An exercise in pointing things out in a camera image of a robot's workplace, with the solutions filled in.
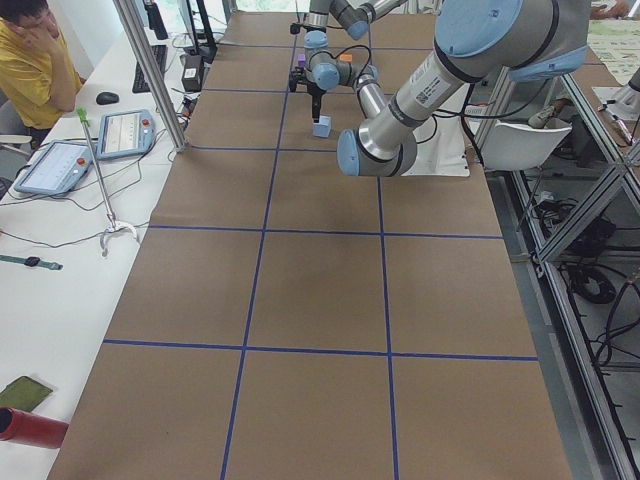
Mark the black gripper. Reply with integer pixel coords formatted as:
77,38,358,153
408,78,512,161
288,69,325,123

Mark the blue foam block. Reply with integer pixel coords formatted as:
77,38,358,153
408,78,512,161
312,115,332,138

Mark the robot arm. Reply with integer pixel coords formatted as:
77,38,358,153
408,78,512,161
289,0,591,177
289,0,405,40

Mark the black keyboard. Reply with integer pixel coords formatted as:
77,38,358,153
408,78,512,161
131,44,169,95

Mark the blue teach pendant far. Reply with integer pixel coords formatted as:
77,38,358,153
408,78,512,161
96,109,155,160

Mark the blue teach pendant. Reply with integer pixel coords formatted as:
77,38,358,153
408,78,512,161
14,141,92,195
96,109,155,160

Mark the white plastic chair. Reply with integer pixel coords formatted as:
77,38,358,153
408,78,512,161
481,118,572,171

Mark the black computer mouse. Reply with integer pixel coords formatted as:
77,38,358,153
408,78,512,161
95,91,120,106

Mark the reacher grabber stick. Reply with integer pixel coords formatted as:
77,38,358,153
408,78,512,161
76,108,139,258

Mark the blue teach pendant near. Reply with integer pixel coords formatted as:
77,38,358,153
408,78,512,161
14,141,92,195

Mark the person in yellow shirt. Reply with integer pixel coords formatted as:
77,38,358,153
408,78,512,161
1,0,84,145

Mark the green smartwatch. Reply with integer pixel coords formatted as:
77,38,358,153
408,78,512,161
0,255,63,271

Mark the green cloth pouch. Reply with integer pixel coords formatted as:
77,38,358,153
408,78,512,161
0,376,53,412

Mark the red cylinder bottle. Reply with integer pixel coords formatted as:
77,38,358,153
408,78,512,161
1,407,69,449

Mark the aluminium frame post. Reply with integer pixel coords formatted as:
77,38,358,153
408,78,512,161
113,0,187,153

